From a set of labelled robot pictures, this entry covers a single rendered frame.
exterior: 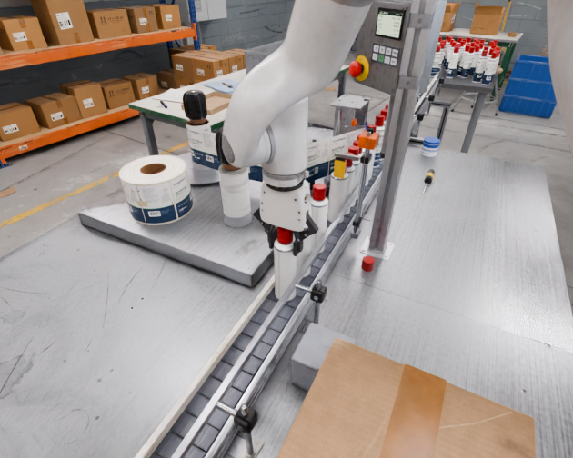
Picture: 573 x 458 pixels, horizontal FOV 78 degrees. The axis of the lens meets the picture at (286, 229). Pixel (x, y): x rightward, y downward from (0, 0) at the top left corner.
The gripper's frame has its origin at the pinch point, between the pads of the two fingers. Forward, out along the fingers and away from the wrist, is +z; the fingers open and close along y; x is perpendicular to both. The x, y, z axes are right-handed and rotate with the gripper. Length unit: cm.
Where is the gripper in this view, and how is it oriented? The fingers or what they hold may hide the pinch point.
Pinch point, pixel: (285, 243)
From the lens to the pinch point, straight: 78.0
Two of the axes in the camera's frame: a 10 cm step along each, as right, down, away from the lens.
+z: 0.1, 8.1, 5.8
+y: -9.0, -2.5, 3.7
